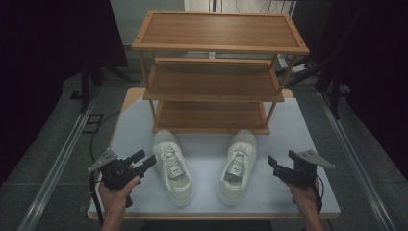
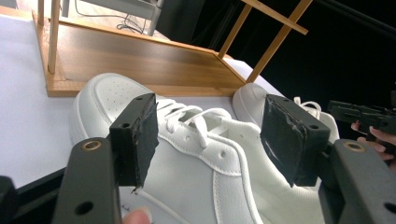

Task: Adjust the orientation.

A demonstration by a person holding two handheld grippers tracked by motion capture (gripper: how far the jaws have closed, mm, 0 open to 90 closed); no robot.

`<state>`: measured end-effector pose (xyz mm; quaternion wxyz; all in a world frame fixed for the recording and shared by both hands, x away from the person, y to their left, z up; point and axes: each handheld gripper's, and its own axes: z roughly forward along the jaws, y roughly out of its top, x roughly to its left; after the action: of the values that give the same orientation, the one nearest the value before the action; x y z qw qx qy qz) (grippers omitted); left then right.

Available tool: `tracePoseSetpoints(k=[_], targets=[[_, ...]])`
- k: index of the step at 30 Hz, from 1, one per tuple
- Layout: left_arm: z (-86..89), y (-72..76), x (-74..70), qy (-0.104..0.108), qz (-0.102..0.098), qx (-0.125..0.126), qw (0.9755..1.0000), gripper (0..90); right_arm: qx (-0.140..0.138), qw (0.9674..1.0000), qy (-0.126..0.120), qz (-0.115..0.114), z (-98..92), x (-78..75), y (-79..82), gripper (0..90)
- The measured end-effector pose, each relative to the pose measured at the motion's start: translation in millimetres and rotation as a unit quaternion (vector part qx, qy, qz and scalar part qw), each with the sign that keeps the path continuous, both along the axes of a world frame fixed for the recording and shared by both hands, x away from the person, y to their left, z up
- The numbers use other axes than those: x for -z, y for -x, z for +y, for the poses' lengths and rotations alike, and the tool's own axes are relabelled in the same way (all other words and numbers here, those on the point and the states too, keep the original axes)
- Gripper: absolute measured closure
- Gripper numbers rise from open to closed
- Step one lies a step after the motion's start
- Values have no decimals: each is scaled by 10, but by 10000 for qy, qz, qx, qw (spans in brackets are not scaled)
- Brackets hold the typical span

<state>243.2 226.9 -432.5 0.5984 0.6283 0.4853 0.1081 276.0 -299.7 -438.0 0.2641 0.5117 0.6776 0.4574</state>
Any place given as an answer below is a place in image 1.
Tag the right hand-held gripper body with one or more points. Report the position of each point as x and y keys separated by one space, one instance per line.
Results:
x=304 y=170

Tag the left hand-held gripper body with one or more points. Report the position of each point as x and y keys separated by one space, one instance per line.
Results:
x=115 y=174

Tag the white lace-up sneaker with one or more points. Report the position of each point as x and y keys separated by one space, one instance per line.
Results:
x=174 y=171
x=237 y=170

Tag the wooden three-tier shoe rack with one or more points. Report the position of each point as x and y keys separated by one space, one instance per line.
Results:
x=211 y=80

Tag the person's left hand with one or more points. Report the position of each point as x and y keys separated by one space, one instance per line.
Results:
x=117 y=195

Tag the person's right hand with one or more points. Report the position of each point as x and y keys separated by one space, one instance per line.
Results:
x=303 y=195

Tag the white table mat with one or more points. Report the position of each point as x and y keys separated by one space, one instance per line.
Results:
x=282 y=141

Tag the black stand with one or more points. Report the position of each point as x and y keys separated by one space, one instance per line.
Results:
x=88 y=80
x=333 y=83

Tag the white power strip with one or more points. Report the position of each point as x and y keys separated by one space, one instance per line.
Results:
x=300 y=68

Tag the dark curtain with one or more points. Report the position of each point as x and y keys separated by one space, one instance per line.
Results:
x=38 y=80
x=375 y=73

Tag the metal floor rail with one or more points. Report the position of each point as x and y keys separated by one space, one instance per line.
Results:
x=356 y=160
x=54 y=166

